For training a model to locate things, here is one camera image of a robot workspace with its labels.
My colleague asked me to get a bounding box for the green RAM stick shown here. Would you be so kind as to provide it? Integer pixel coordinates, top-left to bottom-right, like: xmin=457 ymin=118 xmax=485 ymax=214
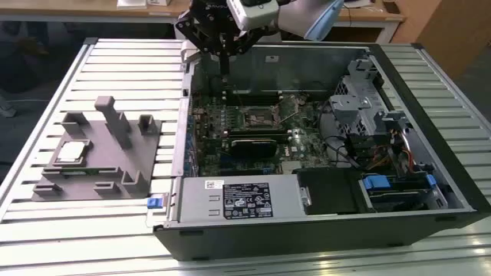
xmin=61 ymin=168 xmax=102 ymax=175

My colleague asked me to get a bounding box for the CPU socket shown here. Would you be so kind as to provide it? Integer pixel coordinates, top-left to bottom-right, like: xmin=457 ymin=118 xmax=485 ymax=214
xmin=238 ymin=105 xmax=285 ymax=130

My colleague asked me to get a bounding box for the small graphics card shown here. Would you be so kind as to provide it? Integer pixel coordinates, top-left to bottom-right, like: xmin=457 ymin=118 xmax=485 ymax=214
xmin=230 ymin=139 xmax=278 ymax=159

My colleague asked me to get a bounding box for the green motherboard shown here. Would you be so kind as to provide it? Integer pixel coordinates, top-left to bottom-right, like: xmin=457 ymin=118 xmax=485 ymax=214
xmin=190 ymin=91 xmax=335 ymax=178

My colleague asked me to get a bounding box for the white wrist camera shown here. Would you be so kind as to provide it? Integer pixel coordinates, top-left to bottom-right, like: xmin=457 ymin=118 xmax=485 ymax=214
xmin=226 ymin=0 xmax=279 ymax=31

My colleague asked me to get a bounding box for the wooden desk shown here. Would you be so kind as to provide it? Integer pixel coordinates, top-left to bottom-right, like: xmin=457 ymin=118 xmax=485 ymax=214
xmin=0 ymin=0 xmax=407 ymax=44

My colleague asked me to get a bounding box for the black PC case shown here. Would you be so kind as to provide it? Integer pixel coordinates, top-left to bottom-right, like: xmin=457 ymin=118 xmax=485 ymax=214
xmin=153 ymin=40 xmax=491 ymax=262

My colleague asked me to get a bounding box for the orange wire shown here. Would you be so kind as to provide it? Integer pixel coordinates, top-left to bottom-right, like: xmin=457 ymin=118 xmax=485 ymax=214
xmin=406 ymin=143 xmax=419 ymax=175

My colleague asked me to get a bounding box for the perforated metal drive cage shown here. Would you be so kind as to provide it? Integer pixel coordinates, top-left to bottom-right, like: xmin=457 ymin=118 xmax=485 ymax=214
xmin=334 ymin=54 xmax=389 ymax=136

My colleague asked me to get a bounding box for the grey plastic bracket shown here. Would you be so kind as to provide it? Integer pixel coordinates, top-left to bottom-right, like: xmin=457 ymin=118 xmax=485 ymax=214
xmin=378 ymin=110 xmax=409 ymax=136

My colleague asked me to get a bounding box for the grey parts rack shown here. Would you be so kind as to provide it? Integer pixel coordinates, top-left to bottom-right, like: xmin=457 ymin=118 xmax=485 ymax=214
xmin=31 ymin=95 xmax=165 ymax=202

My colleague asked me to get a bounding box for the wooden cabinet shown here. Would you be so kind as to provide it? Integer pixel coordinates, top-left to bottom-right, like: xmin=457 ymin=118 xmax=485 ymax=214
xmin=391 ymin=0 xmax=491 ymax=78

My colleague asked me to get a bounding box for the yellow wire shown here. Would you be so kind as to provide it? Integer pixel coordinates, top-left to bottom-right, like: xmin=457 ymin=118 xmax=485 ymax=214
xmin=366 ymin=156 xmax=390 ymax=171

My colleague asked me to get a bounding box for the hard disk in blue carrier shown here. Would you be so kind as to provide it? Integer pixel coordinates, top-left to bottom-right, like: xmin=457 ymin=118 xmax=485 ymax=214
xmin=359 ymin=173 xmax=430 ymax=200

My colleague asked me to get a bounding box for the seated person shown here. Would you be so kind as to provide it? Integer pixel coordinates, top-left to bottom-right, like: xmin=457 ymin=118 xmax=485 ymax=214
xmin=0 ymin=21 xmax=51 ymax=93

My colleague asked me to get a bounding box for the black plastic drive cover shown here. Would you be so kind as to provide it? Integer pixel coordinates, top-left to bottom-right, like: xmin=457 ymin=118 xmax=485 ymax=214
xmin=298 ymin=168 xmax=375 ymax=216

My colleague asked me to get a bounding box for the metal socket cover frame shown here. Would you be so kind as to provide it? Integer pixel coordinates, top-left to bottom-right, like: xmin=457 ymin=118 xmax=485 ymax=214
xmin=274 ymin=94 xmax=309 ymax=121

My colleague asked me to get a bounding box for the silver CPU chip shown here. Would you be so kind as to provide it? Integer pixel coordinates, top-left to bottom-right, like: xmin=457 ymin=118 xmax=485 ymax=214
xmin=55 ymin=141 xmax=91 ymax=162

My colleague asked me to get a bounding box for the silver chipset heatsink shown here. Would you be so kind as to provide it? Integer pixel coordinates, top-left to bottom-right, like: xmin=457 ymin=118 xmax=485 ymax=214
xmin=282 ymin=160 xmax=305 ymax=173

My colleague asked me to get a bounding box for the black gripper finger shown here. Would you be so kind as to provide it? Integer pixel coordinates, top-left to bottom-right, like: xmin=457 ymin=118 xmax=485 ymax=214
xmin=226 ymin=28 xmax=257 ymax=77
xmin=175 ymin=10 xmax=227 ymax=77

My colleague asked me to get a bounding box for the silver power supply unit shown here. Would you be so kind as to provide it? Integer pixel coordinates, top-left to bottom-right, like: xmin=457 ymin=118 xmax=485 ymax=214
xmin=178 ymin=175 xmax=309 ymax=224

